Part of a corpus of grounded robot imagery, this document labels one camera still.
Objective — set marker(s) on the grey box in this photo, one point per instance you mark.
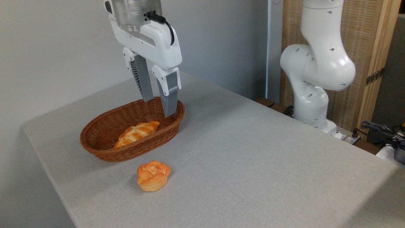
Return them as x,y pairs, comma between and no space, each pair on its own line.
400,155

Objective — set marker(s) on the white vertical wall trim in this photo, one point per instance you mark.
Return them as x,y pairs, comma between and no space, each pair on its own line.
269,47

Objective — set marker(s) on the brown wicker basket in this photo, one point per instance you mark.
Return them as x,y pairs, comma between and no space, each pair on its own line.
104,126

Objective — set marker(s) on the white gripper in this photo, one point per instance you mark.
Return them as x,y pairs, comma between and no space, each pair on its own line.
158,44

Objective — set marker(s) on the braided bread loaf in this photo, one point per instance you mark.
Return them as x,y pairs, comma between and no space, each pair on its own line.
136,133

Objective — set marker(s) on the brass screen hinge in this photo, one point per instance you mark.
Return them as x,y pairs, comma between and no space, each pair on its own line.
375,76

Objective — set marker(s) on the round rose-shaped bread roll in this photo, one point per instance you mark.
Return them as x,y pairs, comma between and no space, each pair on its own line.
153,175

